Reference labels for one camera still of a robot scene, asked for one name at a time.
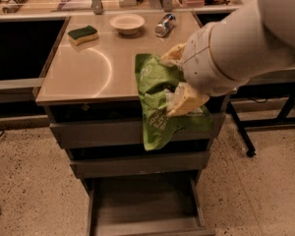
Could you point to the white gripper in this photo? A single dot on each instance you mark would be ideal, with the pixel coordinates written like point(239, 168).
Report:
point(203, 66)

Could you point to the green rice chip bag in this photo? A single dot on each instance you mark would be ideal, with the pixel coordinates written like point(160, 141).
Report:
point(155, 82)

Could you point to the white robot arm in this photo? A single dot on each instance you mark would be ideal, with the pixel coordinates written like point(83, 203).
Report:
point(256, 39)

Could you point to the top grey drawer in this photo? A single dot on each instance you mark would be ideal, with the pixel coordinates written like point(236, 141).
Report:
point(102, 133)

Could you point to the grey drawer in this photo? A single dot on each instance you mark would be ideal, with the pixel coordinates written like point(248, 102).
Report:
point(140, 165)
point(102, 133)
point(146, 205)

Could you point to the grey drawer cabinet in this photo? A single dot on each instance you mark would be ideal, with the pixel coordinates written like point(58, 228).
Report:
point(96, 81)

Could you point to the middle grey drawer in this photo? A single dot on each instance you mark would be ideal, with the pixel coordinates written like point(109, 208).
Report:
point(140, 165)

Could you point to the bottom grey drawer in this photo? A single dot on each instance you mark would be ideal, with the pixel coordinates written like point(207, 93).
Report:
point(146, 205)

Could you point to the silver drink can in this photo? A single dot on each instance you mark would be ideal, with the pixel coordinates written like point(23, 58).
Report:
point(165, 25)

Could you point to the white paper bowl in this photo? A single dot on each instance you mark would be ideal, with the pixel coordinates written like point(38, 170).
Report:
point(127, 24)

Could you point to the green yellow sponge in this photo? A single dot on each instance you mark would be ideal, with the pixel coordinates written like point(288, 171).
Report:
point(79, 36)

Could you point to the black table leg frame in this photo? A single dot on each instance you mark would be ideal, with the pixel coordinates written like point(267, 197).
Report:
point(282, 119)

